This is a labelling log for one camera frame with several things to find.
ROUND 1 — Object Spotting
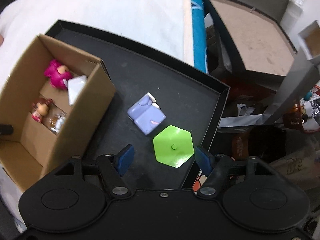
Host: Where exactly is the brown cardboard box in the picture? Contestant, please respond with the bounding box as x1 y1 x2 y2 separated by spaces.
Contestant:
1 35 116 191

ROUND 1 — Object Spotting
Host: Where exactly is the black shallow tray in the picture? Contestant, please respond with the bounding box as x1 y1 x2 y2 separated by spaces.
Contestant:
44 18 231 190

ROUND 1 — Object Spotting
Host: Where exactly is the brown haired doll figurine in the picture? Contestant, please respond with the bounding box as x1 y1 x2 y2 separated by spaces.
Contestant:
31 98 53 123

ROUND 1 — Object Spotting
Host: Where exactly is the black framed brown board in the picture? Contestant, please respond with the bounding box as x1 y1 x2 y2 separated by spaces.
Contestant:
203 0 297 77

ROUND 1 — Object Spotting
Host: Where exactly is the pink bear figurine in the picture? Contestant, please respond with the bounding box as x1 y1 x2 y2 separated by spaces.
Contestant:
43 59 73 90

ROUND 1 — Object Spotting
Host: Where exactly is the red crab jar figurine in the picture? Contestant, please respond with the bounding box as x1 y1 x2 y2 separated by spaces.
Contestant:
49 113 66 134

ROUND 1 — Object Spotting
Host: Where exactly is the purple elephant cube toy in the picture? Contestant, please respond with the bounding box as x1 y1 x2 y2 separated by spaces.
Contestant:
127 93 166 135

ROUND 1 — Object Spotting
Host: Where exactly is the orange plastic basket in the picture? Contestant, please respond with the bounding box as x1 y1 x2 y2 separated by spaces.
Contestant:
283 101 319 134

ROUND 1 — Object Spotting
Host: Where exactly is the green hexagonal box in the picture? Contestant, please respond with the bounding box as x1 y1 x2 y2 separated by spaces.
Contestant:
153 125 194 168

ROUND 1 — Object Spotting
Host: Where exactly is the blue patterned cushion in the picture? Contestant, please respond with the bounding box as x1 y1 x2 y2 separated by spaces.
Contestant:
191 0 208 74

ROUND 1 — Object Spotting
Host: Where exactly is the white power adapter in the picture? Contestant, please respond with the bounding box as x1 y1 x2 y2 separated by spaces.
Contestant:
67 75 87 106

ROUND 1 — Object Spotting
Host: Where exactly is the white bed sheet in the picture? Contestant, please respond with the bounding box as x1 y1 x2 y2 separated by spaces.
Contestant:
1 0 194 84

